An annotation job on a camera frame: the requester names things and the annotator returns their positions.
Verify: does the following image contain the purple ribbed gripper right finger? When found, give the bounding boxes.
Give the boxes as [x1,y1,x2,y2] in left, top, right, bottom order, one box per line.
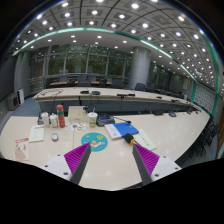
[132,143,182,187]

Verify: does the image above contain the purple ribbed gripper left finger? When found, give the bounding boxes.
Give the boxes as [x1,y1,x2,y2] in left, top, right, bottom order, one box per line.
[42,142,92,185]

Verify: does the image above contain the round teal mouse pad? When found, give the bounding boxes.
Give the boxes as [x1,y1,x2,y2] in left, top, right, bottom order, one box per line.
[81,132,108,152]

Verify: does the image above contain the white paper sheet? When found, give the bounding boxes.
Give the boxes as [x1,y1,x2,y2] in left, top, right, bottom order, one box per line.
[134,129,156,151]

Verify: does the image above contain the black yellow microphone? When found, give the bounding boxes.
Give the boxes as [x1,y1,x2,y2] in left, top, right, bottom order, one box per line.
[124,133,135,145]

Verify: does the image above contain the sticker sheet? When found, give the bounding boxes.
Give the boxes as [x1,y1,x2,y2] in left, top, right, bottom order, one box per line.
[65,122,86,131]

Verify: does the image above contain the blue book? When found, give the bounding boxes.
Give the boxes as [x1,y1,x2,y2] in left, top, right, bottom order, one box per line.
[105,122,139,140]

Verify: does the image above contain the white cardboard box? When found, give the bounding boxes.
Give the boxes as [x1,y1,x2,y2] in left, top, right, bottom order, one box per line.
[68,106,88,122]

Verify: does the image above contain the white paper cup green sleeve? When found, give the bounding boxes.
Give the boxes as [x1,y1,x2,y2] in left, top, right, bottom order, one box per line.
[88,112,98,128]

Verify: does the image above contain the white plastic bottle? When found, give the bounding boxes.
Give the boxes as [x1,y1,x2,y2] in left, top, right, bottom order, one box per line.
[50,114,58,128]

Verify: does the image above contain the white paper booklet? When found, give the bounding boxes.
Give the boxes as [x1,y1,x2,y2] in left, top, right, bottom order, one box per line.
[29,125,44,142]

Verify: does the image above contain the black desk phone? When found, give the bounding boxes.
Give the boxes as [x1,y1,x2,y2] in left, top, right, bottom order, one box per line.
[96,115,115,126]

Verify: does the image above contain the white tissue pack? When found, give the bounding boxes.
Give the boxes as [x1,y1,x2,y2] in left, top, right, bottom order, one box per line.
[41,112,50,127]

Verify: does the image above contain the red thermos bottle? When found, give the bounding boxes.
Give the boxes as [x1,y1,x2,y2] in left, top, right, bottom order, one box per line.
[56,104,65,128]

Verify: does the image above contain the red white brochure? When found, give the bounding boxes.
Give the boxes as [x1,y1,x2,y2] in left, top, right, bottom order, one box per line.
[15,138,29,161]

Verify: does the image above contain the long conference desk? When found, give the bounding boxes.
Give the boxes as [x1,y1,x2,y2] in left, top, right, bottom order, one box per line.
[34,87,201,114]

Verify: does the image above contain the white air purifier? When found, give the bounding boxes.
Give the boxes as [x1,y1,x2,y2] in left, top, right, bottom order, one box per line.
[17,88,25,104]

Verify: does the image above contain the grey round pillar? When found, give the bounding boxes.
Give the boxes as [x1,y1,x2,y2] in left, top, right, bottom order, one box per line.
[128,47,151,89]

